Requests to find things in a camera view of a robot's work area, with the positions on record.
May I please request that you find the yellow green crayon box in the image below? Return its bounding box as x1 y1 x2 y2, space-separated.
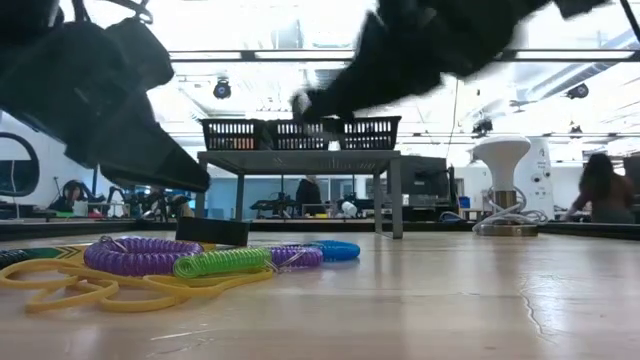
0 244 87 261

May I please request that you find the small black rectangular block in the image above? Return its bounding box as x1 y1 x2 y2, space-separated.
174 215 251 248

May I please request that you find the black coil keychain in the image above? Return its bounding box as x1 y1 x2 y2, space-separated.
0 248 30 270

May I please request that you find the thick black cable loop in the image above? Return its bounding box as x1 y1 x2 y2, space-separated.
71 0 153 25

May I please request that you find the white mushroom table lamp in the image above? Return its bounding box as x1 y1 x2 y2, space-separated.
472 134 540 238

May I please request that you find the white lamp cable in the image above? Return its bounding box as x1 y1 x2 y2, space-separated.
471 185 550 234

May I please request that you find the small purple coil keychain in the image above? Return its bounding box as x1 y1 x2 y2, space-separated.
267 244 325 270

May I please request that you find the thin black cable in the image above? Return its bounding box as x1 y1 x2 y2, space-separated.
619 0 640 41

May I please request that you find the large purple coil keychain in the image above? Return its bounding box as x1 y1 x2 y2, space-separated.
83 236 205 278

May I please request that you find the black monitor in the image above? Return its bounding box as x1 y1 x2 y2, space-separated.
399 155 450 207

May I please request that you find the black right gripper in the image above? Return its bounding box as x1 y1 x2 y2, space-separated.
293 0 502 122

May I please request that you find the grey perforated metal riser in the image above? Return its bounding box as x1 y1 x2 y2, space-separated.
194 148 404 240

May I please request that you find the black oval wall frame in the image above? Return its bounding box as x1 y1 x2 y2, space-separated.
0 130 42 197

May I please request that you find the green coil keychain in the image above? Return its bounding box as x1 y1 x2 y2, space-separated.
172 247 274 279

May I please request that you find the person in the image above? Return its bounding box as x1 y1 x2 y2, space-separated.
564 152 637 225
294 175 326 218
49 179 94 214

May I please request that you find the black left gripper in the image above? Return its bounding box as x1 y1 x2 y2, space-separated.
0 0 211 194

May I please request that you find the blue coil keychain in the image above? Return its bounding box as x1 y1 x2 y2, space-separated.
304 239 361 263

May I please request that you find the black aluminium table frame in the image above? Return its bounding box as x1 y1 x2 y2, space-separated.
0 217 640 242

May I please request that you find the white column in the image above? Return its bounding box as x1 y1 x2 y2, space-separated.
519 135 556 221

